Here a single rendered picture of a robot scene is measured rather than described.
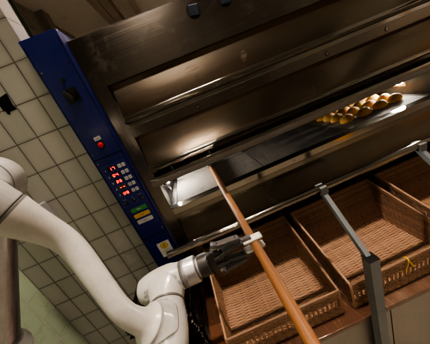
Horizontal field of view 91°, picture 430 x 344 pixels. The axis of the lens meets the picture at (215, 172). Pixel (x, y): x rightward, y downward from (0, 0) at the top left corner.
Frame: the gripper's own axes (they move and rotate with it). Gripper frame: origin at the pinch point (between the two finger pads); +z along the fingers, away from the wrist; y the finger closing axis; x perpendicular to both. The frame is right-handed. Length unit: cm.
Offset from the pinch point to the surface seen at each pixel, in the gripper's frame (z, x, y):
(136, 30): -9, -54, -86
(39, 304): -122, -49, 20
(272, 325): -4.9, -4.5, 49.2
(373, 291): 36, 6, 40
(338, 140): 75, -53, 2
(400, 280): 58, -3, 58
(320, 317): 17, -4, 57
